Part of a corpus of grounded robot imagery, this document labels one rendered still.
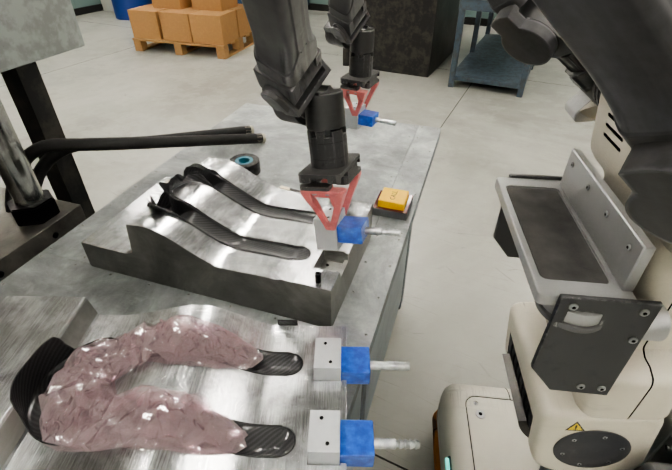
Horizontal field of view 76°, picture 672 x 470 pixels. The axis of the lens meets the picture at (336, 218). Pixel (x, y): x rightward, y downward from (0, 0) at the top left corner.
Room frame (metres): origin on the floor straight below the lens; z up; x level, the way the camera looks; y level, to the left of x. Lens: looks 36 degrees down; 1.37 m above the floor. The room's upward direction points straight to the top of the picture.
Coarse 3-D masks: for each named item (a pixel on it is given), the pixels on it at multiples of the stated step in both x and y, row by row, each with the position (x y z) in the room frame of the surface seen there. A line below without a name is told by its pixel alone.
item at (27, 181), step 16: (0, 112) 0.83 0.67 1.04; (0, 128) 0.82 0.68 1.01; (0, 144) 0.81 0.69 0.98; (16, 144) 0.83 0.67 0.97; (0, 160) 0.80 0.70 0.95; (16, 160) 0.82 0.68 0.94; (16, 176) 0.81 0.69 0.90; (32, 176) 0.83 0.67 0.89; (16, 192) 0.80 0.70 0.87; (32, 192) 0.82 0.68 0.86; (48, 192) 0.86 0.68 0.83; (16, 208) 0.80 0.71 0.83; (32, 208) 0.80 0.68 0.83; (48, 208) 0.82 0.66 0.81; (32, 224) 0.79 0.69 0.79
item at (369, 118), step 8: (352, 104) 1.09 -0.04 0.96; (360, 112) 1.07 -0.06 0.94; (368, 112) 1.07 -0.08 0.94; (376, 112) 1.07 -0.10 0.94; (352, 120) 1.06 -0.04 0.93; (360, 120) 1.05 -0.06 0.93; (368, 120) 1.04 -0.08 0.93; (376, 120) 1.05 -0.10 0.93; (384, 120) 1.04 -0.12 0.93; (392, 120) 1.04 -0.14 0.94; (352, 128) 1.06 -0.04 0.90
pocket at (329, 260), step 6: (324, 252) 0.59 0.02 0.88; (330, 252) 0.58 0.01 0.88; (336, 252) 0.58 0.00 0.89; (342, 252) 0.57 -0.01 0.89; (318, 258) 0.56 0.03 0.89; (324, 258) 0.59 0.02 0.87; (330, 258) 0.58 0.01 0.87; (336, 258) 0.58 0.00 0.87; (342, 258) 0.57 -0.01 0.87; (318, 264) 0.56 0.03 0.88; (324, 264) 0.57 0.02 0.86; (330, 264) 0.57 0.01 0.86; (336, 264) 0.57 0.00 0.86; (342, 264) 0.57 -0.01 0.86; (330, 270) 0.56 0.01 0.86; (336, 270) 0.56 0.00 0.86; (342, 270) 0.54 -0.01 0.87
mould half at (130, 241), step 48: (192, 192) 0.70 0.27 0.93; (288, 192) 0.78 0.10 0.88; (96, 240) 0.64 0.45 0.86; (144, 240) 0.59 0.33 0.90; (192, 240) 0.58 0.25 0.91; (288, 240) 0.61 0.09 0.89; (192, 288) 0.56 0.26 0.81; (240, 288) 0.53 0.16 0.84; (288, 288) 0.50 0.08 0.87; (336, 288) 0.51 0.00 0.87
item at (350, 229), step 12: (348, 216) 0.57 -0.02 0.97; (324, 228) 0.54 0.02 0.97; (336, 228) 0.54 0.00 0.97; (348, 228) 0.53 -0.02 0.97; (360, 228) 0.53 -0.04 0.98; (372, 228) 0.54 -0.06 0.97; (324, 240) 0.53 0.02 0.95; (336, 240) 0.53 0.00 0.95; (348, 240) 0.53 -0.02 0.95; (360, 240) 0.52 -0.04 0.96
